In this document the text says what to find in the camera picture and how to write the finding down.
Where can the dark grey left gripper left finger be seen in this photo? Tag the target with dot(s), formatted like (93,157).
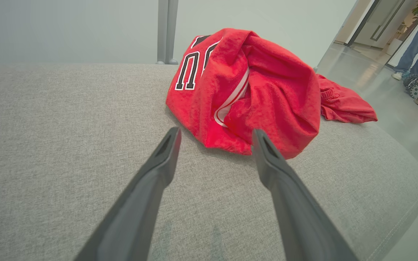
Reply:
(140,203)

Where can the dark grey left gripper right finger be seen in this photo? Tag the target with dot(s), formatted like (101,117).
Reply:
(296,217)

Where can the red jersey with white sleeves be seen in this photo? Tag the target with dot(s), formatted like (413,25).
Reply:
(278,94)

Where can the grey fabric sofa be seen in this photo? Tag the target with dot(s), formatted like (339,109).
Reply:
(67,127)

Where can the red shorts with white stripes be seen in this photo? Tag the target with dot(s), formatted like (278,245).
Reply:
(343,105)

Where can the grey metal partition post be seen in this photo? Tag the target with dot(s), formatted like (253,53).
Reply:
(167,29)

